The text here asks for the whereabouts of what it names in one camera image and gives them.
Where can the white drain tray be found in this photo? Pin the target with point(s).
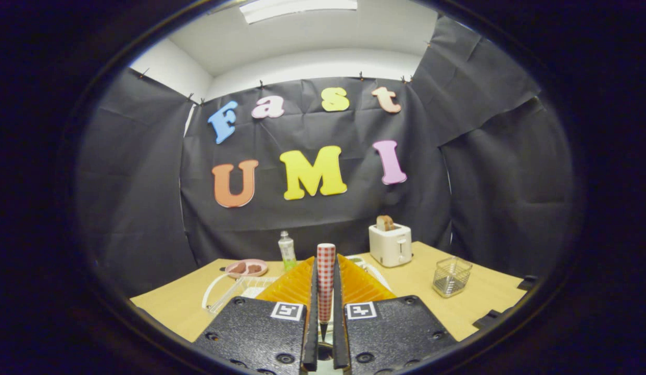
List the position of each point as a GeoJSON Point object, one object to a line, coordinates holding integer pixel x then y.
{"type": "Point", "coordinates": [252, 289]}

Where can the black table edge bracket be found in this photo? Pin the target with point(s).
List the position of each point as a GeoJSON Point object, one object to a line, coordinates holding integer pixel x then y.
{"type": "Point", "coordinates": [486, 319]}
{"type": "Point", "coordinates": [528, 283]}

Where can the toasted bread slice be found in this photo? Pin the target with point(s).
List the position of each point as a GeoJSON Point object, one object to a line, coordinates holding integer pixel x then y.
{"type": "Point", "coordinates": [385, 223]}

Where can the cream toaster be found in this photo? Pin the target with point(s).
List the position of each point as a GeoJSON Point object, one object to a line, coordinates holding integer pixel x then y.
{"type": "Point", "coordinates": [389, 247]}

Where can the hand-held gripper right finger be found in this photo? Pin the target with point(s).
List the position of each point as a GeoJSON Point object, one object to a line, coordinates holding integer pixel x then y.
{"type": "Point", "coordinates": [340, 333]}

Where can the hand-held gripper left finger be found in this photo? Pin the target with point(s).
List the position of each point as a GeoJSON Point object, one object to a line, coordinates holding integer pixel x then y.
{"type": "Point", "coordinates": [312, 333]}

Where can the brown meat piece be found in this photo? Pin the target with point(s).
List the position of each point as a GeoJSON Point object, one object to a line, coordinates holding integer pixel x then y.
{"type": "Point", "coordinates": [239, 268]}
{"type": "Point", "coordinates": [255, 269]}

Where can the pink plate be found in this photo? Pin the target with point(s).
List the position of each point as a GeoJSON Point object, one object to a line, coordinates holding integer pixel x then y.
{"type": "Point", "coordinates": [263, 263]}

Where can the ceiling light panel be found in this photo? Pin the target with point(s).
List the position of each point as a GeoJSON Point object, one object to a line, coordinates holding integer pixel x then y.
{"type": "Point", "coordinates": [296, 8]}

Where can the clear bottle with green liquid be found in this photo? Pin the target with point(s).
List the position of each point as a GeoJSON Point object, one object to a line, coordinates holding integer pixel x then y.
{"type": "Point", "coordinates": [287, 252]}

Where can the black backdrop cloth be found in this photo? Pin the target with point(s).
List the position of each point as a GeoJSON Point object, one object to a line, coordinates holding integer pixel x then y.
{"type": "Point", "coordinates": [484, 182]}

